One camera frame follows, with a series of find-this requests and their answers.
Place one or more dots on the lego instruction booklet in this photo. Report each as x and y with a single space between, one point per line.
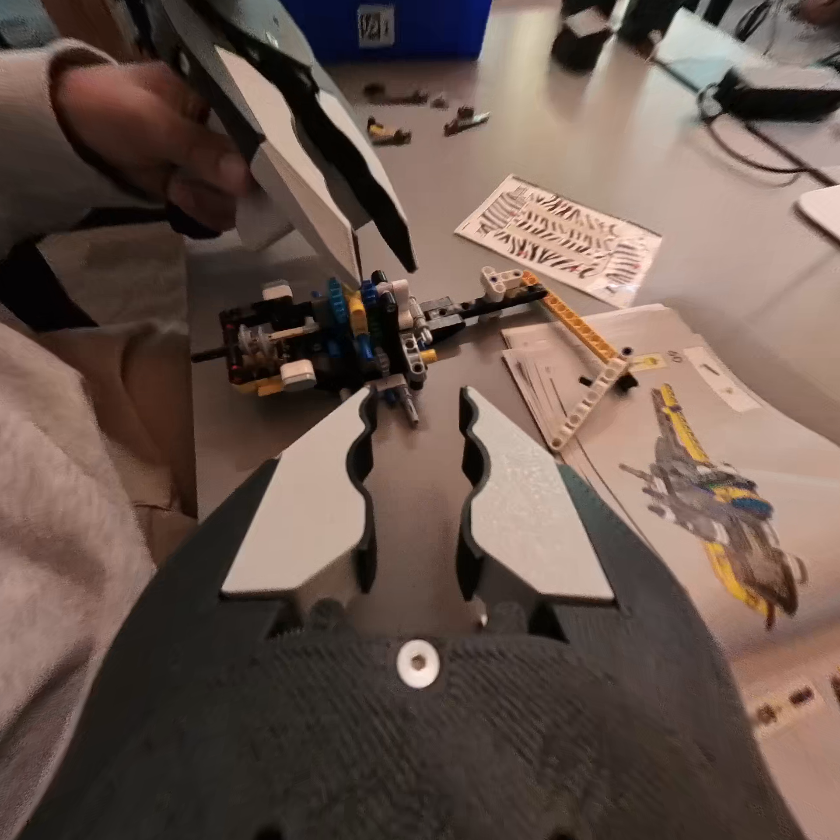
709 446

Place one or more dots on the zebra striped sticker sheet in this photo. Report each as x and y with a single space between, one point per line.
564 236

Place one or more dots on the blue plastic bin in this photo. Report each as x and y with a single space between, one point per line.
433 26

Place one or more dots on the loose dark red lego piece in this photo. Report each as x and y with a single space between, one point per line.
463 121

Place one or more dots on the black power adapter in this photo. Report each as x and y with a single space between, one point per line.
774 95

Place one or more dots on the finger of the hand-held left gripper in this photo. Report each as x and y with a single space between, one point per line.
295 184
354 164

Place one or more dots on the loose yellow black lego piece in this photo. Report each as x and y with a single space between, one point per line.
388 133

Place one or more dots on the multicoloured lego technic model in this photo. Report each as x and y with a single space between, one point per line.
328 334

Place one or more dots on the person's grey sweater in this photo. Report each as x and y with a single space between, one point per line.
59 525

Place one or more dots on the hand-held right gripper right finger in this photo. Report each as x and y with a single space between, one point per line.
531 525

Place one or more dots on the small black box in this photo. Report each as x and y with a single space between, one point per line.
581 43

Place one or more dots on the person's left hand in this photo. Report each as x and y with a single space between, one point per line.
138 124

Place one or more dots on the white laptop stand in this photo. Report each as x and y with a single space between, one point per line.
823 213

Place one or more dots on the person's left forearm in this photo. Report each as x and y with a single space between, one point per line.
33 144

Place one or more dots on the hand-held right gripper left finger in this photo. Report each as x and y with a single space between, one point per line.
308 518

